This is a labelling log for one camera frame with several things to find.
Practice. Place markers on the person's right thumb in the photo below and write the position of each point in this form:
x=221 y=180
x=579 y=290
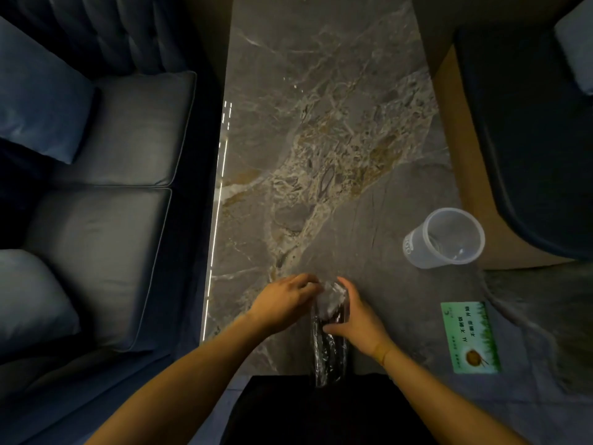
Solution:
x=334 y=327

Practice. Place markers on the person's left fingers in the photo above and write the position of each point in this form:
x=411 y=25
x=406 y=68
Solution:
x=308 y=283

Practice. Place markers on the person's left hand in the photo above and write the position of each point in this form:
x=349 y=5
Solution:
x=279 y=302

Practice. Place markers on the person's right hand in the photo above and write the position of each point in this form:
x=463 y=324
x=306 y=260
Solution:
x=361 y=324

